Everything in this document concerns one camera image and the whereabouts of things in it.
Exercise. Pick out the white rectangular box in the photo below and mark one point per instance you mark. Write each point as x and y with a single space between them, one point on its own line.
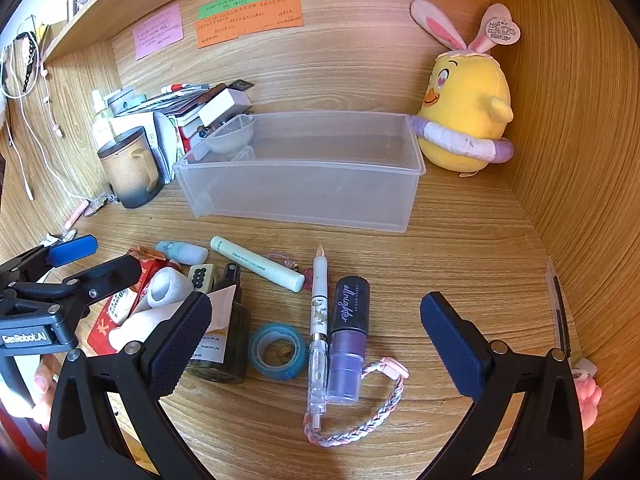
222 106

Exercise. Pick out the pink plush item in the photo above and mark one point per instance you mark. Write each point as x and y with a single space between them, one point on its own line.
589 400

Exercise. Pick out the light green tube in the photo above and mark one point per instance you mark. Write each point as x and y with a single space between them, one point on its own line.
255 262

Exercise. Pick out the stack of books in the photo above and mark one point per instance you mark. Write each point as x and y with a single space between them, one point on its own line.
175 105

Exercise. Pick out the yellow chick plush toy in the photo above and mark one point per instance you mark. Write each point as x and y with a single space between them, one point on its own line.
465 105

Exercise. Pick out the clear plastic funnel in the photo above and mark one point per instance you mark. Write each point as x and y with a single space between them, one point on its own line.
232 135

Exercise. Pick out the red packet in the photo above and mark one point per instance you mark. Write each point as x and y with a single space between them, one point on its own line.
107 330

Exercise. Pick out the brown ceramic mug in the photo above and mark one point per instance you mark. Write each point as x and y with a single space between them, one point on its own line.
132 170

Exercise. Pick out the small pink stick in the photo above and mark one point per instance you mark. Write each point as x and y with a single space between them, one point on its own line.
75 216

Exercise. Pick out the white tube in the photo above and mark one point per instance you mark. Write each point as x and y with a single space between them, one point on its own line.
140 330

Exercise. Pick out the red white marker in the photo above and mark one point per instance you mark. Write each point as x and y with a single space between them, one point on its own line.
182 86

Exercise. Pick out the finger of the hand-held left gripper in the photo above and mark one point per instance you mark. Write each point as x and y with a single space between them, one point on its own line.
75 250
110 275

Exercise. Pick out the clear plastic storage box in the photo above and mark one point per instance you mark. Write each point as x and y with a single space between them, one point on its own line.
300 190

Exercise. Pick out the person's left hand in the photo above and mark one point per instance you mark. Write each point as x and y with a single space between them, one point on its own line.
46 382

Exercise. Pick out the white paper card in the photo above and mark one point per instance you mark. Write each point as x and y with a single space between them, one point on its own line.
222 310

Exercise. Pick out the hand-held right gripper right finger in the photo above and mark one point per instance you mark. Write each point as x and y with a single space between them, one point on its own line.
450 340

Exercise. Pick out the dark green dropper bottle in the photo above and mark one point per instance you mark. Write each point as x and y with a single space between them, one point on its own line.
237 330

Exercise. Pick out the white lotion bottle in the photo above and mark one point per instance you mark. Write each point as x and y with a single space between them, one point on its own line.
102 130

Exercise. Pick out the white mahjong tile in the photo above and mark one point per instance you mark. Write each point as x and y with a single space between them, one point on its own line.
201 276

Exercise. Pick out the white fountain pen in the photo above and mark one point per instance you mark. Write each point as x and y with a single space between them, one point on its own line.
318 310

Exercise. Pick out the pink sticky note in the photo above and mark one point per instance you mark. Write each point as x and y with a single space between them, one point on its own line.
157 32

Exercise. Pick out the green sticky note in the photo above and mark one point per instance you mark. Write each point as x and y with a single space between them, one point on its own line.
232 2

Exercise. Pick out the orange sticky note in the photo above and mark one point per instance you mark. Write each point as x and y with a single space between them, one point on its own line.
250 25

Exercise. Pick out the white printed carton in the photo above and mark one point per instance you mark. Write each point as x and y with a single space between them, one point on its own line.
167 150

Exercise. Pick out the light blue small bottle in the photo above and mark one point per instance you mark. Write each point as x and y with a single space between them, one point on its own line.
182 252

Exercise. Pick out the white tape roll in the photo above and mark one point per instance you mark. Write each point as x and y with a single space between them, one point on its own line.
167 287

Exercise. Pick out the purple spray bottle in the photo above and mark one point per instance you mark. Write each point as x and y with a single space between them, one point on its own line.
350 330

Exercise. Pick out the red clothing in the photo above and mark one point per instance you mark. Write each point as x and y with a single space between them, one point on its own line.
15 430

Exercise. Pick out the blue tape roll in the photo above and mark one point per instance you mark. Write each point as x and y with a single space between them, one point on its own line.
260 355

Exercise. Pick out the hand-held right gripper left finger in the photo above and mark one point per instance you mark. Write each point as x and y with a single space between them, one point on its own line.
182 340

